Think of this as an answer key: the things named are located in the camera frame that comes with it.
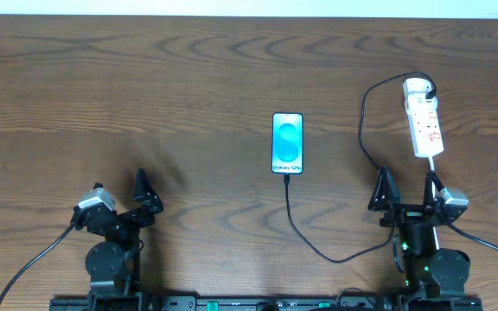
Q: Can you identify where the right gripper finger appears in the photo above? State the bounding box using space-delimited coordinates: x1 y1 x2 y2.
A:
367 166 401 212
423 170 444 206

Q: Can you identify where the black charger cable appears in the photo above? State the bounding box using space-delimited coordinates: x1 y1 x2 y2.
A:
283 71 437 264

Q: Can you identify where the blue smartphone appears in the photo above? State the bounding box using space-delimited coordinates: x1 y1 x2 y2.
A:
271 112 304 175

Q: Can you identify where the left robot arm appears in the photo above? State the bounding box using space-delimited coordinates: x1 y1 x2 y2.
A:
71 168 163 310

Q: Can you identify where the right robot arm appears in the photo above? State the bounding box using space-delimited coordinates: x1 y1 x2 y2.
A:
368 166 470 310

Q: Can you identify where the white charger adapter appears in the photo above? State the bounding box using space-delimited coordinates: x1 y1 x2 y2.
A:
403 78 432 97

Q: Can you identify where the white power strip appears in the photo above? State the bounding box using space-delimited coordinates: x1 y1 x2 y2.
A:
405 92 444 158

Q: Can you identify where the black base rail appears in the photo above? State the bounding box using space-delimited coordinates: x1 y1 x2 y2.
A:
49 295 482 311

